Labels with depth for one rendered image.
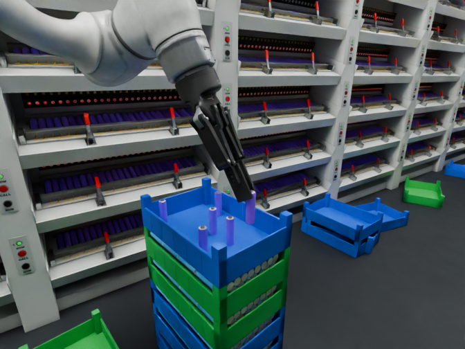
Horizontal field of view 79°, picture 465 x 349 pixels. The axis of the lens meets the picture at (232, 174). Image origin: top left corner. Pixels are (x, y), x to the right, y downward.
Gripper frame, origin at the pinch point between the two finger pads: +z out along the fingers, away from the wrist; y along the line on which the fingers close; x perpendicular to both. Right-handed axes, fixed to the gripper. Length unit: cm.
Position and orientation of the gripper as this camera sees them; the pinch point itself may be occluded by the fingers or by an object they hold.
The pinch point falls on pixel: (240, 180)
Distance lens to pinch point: 52.7
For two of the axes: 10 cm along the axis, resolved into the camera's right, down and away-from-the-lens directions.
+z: 4.0, 9.0, 1.7
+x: -8.6, 3.0, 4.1
